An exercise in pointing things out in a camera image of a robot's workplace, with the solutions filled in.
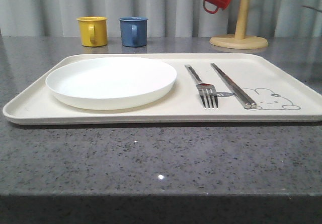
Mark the blue enamel mug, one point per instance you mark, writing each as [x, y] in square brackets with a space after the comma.
[133, 31]

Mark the yellow enamel mug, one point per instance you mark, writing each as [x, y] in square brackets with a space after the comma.
[93, 31]

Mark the wooden mug tree stand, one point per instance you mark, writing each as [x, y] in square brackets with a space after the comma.
[239, 40]

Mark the cream rabbit serving tray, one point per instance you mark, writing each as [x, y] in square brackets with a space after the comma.
[254, 91]

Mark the white round plate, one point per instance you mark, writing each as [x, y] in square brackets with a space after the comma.
[111, 83]

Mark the stainless steel fork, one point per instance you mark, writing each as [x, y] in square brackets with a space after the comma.
[207, 92]

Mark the steel chopstick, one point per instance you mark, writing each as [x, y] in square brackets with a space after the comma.
[230, 85]
[235, 84]

